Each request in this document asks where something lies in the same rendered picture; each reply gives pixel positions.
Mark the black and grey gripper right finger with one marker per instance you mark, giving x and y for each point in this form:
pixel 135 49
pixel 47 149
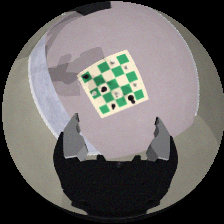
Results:
pixel 162 150

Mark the green and cream chessboard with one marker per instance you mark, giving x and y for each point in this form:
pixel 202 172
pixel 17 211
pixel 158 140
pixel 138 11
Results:
pixel 115 78

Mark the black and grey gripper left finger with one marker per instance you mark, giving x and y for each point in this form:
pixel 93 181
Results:
pixel 69 150

